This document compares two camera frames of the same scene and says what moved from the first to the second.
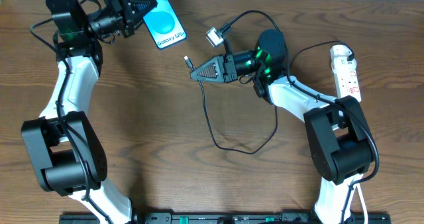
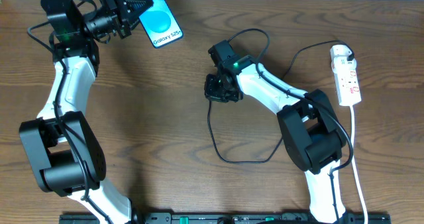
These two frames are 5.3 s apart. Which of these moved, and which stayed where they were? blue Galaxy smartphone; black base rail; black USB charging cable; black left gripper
Moved: black USB charging cable
Stayed: black left gripper; black base rail; blue Galaxy smartphone
